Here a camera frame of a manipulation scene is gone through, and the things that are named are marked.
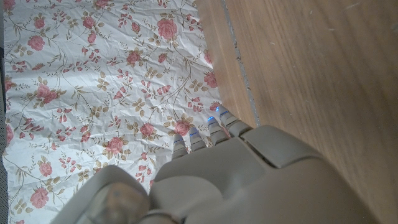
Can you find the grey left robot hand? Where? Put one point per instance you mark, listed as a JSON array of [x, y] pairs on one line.
[[248, 186]]

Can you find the floral backdrop cloth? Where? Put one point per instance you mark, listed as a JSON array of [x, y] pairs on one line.
[[93, 77]]

